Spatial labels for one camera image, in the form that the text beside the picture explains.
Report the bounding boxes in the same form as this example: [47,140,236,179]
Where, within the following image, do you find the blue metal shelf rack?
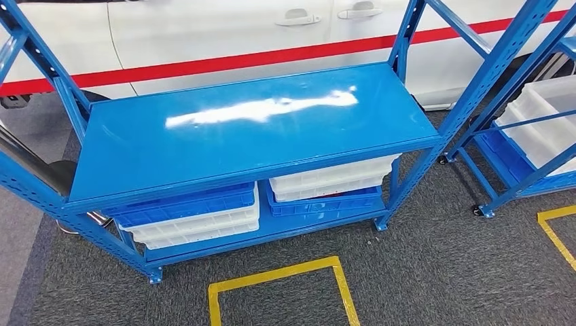
[0,0,560,285]
[438,0,576,220]

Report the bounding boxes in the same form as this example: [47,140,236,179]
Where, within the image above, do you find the white plastic crate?
[134,219,261,251]
[119,184,262,244]
[273,174,386,203]
[269,154,402,195]
[494,75,576,177]

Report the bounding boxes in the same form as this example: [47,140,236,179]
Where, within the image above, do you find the blue plastic crate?
[103,182,257,229]
[265,181,383,219]
[475,128,576,194]

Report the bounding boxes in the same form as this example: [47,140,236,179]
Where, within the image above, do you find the red barrier belt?
[0,10,569,98]

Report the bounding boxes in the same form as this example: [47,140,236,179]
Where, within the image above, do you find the yellow floor tape square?
[207,255,361,326]
[537,204,576,272]

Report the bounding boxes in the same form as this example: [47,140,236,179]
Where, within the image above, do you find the white car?
[0,0,576,111]

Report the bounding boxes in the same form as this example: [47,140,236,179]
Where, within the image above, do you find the black stanchion post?
[0,93,78,199]

